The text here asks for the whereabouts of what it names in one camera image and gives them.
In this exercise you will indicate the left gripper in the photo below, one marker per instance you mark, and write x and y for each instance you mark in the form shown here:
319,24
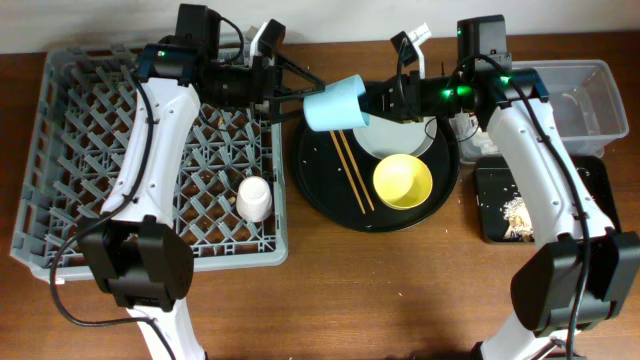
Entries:
263,102

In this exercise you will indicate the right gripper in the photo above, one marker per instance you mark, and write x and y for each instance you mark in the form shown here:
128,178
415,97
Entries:
407,107

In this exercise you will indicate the blue plastic cup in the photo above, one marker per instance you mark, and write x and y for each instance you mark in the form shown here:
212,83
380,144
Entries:
337,107

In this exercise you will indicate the grey round plate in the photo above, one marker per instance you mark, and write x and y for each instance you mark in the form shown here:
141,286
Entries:
383,138

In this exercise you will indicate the wooden chopstick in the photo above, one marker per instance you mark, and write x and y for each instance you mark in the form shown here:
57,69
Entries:
356,168
347,171

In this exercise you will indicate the yellow bowl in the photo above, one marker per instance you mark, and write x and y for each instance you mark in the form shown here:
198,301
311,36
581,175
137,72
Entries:
402,181

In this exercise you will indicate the pink plastic cup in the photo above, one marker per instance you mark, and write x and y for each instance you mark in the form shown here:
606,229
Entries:
254,199

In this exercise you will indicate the food scraps pile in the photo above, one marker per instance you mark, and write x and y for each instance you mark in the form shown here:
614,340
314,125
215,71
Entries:
503,214

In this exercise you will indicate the white tissue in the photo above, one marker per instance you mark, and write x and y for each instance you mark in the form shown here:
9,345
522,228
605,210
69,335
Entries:
479,144

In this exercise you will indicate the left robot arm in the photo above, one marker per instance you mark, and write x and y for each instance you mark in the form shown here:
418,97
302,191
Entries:
132,249

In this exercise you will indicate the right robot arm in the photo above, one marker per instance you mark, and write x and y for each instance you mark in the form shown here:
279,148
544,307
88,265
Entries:
583,268

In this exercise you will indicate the grey dishwasher rack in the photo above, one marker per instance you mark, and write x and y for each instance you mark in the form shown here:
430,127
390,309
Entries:
85,114

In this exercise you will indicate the round black tray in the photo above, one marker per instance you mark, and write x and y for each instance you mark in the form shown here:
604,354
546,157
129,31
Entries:
320,177

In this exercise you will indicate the black rectangular tray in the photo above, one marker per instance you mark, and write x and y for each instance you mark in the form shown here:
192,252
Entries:
595,178

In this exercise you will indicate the clear plastic bin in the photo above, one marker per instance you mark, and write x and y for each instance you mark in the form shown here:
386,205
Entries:
588,109

